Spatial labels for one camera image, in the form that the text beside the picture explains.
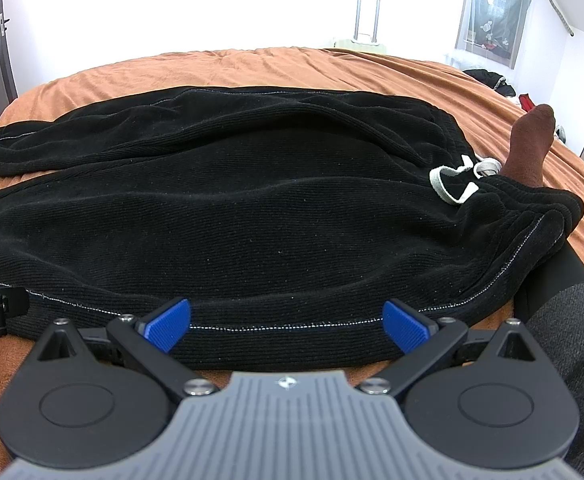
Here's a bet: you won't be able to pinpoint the framed wall picture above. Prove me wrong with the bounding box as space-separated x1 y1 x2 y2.
456 0 532 68

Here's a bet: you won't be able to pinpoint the cream suitcase with handle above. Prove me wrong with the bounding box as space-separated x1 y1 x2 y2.
333 0 381 51

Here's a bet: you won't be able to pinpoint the black corduroy pants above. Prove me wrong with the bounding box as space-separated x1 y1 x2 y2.
0 87 584 372

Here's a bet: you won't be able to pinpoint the pile of dark clothes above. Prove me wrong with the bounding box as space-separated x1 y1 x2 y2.
464 68 516 98

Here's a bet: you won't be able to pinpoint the foot in brown sock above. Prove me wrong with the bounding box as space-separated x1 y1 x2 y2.
500 104 556 188

